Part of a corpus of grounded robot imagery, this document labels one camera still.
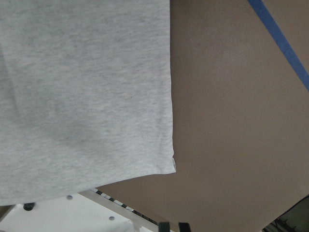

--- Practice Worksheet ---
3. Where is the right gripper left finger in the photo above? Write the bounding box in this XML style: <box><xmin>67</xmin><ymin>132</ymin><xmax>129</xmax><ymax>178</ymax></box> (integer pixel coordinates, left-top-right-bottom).
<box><xmin>158</xmin><ymin>222</ymin><xmax>170</xmax><ymax>232</ymax></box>

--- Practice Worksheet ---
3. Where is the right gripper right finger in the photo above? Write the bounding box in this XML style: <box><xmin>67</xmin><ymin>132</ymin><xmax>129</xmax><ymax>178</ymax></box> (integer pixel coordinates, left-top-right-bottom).
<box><xmin>178</xmin><ymin>222</ymin><xmax>191</xmax><ymax>232</ymax></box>

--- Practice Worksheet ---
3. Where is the white mounting plate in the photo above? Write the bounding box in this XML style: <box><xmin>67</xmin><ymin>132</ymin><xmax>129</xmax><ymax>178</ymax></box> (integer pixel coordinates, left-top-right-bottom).
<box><xmin>0</xmin><ymin>189</ymin><xmax>158</xmax><ymax>232</ymax></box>

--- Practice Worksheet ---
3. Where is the blue tape line lengthwise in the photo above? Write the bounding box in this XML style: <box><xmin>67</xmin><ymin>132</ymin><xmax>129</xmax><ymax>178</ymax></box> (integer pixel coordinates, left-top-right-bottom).
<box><xmin>248</xmin><ymin>0</ymin><xmax>309</xmax><ymax>90</ymax></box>

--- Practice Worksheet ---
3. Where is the grey cartoon print t-shirt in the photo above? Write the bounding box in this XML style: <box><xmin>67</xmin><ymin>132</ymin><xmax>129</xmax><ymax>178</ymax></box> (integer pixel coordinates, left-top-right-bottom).
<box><xmin>0</xmin><ymin>0</ymin><xmax>176</xmax><ymax>205</ymax></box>

